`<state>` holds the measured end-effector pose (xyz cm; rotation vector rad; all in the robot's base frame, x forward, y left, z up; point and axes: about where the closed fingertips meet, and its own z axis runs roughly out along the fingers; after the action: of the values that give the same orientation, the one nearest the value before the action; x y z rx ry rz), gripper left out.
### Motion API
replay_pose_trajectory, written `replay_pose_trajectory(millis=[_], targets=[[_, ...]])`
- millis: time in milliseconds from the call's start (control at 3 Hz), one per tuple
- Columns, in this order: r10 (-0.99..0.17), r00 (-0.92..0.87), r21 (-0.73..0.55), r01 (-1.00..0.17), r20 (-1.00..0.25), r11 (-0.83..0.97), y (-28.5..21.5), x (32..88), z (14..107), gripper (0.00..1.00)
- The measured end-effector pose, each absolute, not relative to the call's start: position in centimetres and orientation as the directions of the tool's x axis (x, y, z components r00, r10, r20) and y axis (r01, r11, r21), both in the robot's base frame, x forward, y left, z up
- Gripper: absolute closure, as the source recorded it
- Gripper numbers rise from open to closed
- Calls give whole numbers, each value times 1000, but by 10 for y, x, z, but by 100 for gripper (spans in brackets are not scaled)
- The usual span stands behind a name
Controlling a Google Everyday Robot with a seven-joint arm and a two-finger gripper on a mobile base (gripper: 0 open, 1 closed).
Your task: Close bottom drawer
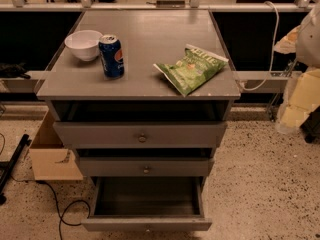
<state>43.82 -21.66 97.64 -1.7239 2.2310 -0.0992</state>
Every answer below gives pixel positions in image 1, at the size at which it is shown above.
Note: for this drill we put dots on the green chip bag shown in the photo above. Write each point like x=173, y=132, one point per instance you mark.
x=193, y=70

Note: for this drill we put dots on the grey bottom drawer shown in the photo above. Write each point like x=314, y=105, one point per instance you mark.
x=147, y=204

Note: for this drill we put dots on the grey middle drawer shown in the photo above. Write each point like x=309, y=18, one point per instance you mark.
x=154, y=167

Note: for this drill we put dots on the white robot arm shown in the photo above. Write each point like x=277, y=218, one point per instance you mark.
x=308, y=40

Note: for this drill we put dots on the cardboard box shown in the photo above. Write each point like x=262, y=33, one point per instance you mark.
x=50, y=159

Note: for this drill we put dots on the white bowl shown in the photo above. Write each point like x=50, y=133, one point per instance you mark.
x=83, y=44

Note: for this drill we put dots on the black object on rail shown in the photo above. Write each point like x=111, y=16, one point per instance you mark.
x=13, y=71

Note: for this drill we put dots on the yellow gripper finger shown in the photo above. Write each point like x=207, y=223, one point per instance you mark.
x=301, y=98
x=288, y=43

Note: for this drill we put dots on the grey top drawer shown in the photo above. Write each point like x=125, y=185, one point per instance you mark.
x=89, y=135

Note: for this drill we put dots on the grey drawer cabinet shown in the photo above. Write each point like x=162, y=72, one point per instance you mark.
x=210, y=103

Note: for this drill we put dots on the black stand leg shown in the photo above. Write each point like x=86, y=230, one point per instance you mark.
x=7, y=167

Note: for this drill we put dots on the grey drawer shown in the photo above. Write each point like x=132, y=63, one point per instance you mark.
x=89, y=135
x=154, y=167
x=147, y=204

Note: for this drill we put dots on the grey metal rail frame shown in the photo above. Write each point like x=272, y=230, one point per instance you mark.
x=160, y=6

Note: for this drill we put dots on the blue pepsi can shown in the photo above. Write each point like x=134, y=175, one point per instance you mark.
x=111, y=56

